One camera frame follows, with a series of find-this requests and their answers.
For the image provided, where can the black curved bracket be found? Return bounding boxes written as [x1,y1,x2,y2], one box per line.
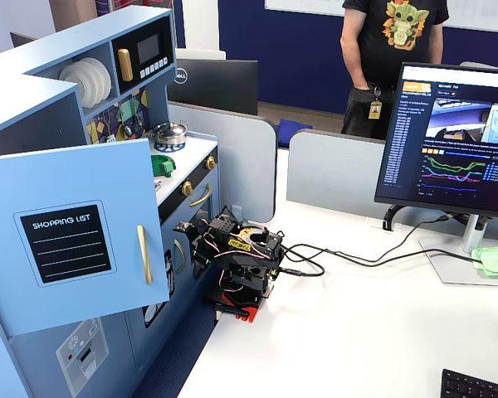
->
[382,204,403,232]

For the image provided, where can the blue oven door with window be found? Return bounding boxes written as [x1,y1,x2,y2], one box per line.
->
[172,167,222,266]

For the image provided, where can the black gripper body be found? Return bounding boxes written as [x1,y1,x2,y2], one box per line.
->
[207,215,238,245]

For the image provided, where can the person right forearm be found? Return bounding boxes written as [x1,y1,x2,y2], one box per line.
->
[339,37,369,90]

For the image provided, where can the blue dishwasher door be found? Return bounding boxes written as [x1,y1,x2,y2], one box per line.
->
[126,231,204,374]

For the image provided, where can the red white servo wires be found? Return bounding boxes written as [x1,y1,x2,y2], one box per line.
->
[199,231,234,260]

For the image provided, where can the green toy cup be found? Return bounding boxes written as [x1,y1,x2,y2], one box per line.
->
[151,153,178,178]

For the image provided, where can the blue door with dispenser print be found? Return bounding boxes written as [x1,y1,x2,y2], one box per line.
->
[7,306,141,398]

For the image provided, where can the computer monitor with stand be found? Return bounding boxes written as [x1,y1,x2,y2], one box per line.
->
[373,61,498,285]

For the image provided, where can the black usb cable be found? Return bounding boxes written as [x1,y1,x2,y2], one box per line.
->
[280,213,452,267]

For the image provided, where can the black Dell monitor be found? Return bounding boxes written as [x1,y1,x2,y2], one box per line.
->
[168,57,261,117]

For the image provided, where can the blue fabric cushion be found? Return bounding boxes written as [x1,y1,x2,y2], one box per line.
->
[277,119,315,132]

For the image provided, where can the blue toy kitchen unit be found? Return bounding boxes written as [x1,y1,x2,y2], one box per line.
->
[0,6,222,398]

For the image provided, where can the green paper notes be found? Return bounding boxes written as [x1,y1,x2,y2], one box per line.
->
[471,245,498,278]

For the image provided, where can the black keyboard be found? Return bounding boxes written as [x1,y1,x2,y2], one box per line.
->
[441,368,498,398]

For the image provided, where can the person in black t-shirt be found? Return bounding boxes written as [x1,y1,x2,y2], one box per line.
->
[339,0,450,141]

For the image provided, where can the small wrist camera board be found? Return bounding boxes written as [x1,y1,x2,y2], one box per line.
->
[173,221,200,238]

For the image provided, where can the yellow patterned tape strip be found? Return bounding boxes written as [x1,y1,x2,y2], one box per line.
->
[227,236,252,252]

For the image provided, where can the blue shopping list cupboard door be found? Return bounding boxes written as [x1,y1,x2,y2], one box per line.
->
[0,138,171,339]

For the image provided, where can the steel toy pot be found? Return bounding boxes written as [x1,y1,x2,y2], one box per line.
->
[153,126,189,147]

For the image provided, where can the white wall board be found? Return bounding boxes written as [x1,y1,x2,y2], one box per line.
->
[264,0,498,35]

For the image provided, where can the black power cable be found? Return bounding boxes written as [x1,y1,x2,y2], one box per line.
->
[273,243,481,278]

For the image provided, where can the white toy plate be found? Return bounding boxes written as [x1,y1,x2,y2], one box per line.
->
[68,60,105,107]
[79,56,113,104]
[58,62,93,109]

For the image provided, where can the person left forearm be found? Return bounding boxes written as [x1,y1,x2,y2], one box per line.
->
[429,23,446,65]

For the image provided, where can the steel pot lid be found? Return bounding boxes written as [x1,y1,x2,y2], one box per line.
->
[154,121,188,138]

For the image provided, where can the grey desk partition panel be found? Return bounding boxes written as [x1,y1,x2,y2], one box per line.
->
[168,101,279,223]
[286,128,388,217]

